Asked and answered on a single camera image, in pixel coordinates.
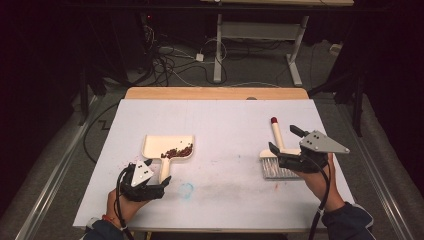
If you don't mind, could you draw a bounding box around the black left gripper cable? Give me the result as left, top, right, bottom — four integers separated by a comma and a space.
113, 165, 135, 240

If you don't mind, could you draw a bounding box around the black floor cable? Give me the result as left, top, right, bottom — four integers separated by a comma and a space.
82, 101, 120, 165

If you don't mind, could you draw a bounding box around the tangle of floor cables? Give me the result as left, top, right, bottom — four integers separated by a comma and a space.
141, 24, 229, 88

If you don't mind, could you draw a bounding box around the orange bracelet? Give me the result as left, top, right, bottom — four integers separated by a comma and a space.
101, 214, 124, 230

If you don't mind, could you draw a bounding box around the white-legged desk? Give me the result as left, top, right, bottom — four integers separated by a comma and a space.
199, 0, 355, 88

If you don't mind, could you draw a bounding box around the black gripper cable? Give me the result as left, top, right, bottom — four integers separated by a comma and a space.
307, 155, 332, 240
113, 165, 135, 240

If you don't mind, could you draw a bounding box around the person's right hand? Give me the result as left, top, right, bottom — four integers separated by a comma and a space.
292, 153, 347, 213

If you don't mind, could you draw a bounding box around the cream brush with red-tipped handle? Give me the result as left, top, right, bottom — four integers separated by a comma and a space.
258, 116, 303, 181

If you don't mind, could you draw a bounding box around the person's left hand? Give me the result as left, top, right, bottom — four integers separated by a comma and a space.
105, 187, 150, 228

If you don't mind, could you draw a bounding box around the wooden table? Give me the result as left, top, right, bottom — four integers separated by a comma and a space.
123, 86, 311, 234

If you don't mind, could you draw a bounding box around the metal floor rail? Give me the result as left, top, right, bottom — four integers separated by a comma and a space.
335, 99, 416, 240
15, 95, 98, 240

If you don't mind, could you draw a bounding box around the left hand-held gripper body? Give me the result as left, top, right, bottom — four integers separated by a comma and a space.
118, 160, 167, 203

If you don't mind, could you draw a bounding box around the black stand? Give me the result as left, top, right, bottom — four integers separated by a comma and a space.
307, 68, 365, 138

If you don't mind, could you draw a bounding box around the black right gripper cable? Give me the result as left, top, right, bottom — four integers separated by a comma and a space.
307, 155, 332, 240

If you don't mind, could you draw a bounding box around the pile of red beans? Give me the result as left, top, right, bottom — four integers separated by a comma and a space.
160, 142, 195, 160

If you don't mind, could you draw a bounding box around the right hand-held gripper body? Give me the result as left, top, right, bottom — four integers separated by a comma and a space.
277, 129, 351, 175

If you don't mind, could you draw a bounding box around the white table cover sheet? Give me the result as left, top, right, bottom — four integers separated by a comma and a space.
72, 98, 356, 232

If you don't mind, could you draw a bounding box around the cream plastic dustpan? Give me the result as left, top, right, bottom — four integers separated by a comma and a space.
141, 134, 196, 185

